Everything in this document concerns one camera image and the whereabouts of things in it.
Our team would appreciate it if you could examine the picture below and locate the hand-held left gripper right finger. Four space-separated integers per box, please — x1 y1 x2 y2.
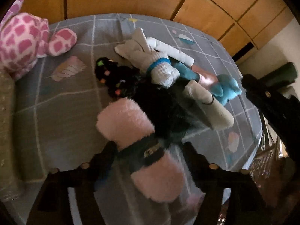
180 142 270 225

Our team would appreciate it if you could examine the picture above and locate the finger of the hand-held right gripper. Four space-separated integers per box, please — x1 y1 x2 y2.
241 74 300 160

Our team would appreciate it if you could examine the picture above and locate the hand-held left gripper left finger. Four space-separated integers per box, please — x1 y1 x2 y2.
30 141 122 225

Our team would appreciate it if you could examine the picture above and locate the pink fluffy sock roll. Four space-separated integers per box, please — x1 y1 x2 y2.
97 98 185 202

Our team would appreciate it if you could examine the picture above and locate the beige gauze roll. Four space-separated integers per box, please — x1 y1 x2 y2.
183 80 235 130

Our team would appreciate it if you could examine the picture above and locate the dark green object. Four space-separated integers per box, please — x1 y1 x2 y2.
265 62 298 88

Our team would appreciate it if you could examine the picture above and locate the blue plush toy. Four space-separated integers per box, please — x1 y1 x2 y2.
169 58 242 106

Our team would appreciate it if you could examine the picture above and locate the rattan chair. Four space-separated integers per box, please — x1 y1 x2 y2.
246 131 300 193

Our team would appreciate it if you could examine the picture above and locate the black dotted fuzzy sock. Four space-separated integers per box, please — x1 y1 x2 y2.
95 57 200 143

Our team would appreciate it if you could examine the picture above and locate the gold embossed tissue box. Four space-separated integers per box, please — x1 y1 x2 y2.
0 75 26 202

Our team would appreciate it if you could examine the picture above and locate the grey white sock bundle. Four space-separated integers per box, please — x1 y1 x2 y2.
115 27 181 88

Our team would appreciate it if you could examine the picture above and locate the white cloth roll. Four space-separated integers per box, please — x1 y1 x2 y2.
146 37 195 67

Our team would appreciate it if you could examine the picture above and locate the pink spotted plush toy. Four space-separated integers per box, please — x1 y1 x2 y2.
0 0 78 80

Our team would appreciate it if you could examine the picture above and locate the brown wooden wardrobe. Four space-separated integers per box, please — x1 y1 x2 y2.
14 0 293 57

